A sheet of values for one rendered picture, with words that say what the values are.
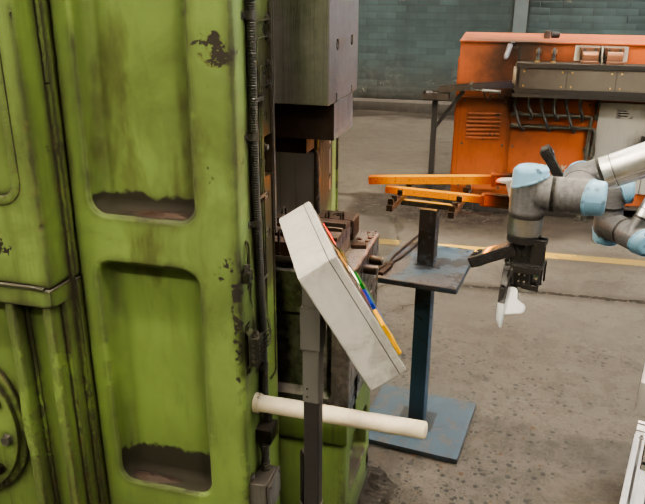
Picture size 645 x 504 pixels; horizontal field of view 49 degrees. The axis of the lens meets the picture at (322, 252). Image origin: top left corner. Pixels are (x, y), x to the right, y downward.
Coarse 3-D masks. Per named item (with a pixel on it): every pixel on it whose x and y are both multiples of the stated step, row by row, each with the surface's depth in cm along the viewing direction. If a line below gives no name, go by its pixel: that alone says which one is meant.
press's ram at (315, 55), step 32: (288, 0) 167; (320, 0) 165; (352, 0) 185; (288, 32) 170; (320, 32) 168; (352, 32) 188; (288, 64) 173; (320, 64) 170; (352, 64) 192; (288, 96) 175; (320, 96) 173
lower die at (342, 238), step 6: (282, 216) 213; (330, 222) 205; (336, 222) 205; (342, 222) 208; (348, 222) 208; (330, 228) 201; (336, 228) 200; (342, 228) 200; (348, 228) 208; (276, 234) 200; (336, 234) 198; (342, 234) 201; (348, 234) 209; (276, 240) 197; (282, 240) 197; (336, 240) 196; (342, 240) 202; (348, 240) 209; (276, 246) 196; (282, 246) 196; (342, 246) 203; (348, 246) 210; (276, 252) 197; (282, 252) 196; (288, 252) 196; (342, 252) 203
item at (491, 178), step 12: (372, 180) 212; (384, 180) 211; (396, 180) 210; (408, 180) 209; (420, 180) 208; (432, 180) 207; (444, 180) 206; (456, 180) 205; (468, 180) 204; (480, 180) 203; (492, 180) 202
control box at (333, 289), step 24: (288, 216) 154; (312, 216) 147; (288, 240) 143; (312, 240) 136; (312, 264) 127; (336, 264) 125; (312, 288) 126; (336, 288) 127; (336, 312) 129; (360, 312) 130; (336, 336) 131; (360, 336) 131; (384, 336) 132; (360, 360) 133; (384, 360) 134
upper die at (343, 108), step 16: (352, 96) 196; (288, 112) 182; (304, 112) 181; (320, 112) 180; (336, 112) 181; (352, 112) 198; (288, 128) 184; (304, 128) 182; (320, 128) 181; (336, 128) 183
